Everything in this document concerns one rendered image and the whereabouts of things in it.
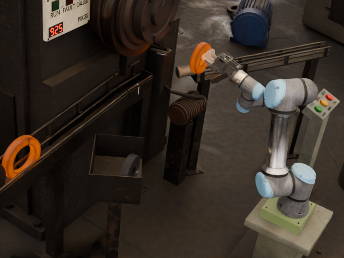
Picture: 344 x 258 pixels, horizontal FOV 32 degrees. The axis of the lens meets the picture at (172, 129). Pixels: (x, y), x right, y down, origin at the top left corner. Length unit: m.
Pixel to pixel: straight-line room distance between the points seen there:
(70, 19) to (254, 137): 1.76
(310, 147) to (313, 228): 0.58
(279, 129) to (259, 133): 1.37
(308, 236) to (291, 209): 0.15
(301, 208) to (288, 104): 0.54
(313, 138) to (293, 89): 0.79
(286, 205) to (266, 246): 0.26
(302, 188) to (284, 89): 0.48
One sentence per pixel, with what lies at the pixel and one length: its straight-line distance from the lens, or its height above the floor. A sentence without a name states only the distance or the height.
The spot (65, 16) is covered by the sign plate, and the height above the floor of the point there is 1.14.
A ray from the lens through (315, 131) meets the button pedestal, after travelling 3.24.
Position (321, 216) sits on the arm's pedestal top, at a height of 0.30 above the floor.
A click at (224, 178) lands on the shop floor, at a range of 3.50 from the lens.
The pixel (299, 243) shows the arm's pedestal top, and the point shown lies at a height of 0.30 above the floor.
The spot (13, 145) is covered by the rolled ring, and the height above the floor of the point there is 0.76.
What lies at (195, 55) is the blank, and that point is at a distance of 2.85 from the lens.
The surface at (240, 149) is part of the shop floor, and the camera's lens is 3.75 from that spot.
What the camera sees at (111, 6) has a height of 1.18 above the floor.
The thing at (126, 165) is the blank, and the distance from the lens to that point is 2.32.
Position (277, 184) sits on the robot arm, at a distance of 2.65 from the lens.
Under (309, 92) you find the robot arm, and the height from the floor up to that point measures 0.95.
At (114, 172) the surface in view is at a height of 0.60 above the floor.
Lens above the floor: 2.19
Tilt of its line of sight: 35 degrees down
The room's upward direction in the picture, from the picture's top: 7 degrees clockwise
